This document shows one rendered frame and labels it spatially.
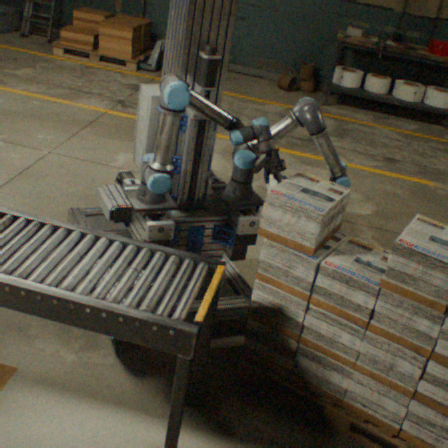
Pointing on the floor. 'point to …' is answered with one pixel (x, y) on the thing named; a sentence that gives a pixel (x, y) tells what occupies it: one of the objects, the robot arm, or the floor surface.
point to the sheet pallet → (106, 38)
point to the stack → (348, 340)
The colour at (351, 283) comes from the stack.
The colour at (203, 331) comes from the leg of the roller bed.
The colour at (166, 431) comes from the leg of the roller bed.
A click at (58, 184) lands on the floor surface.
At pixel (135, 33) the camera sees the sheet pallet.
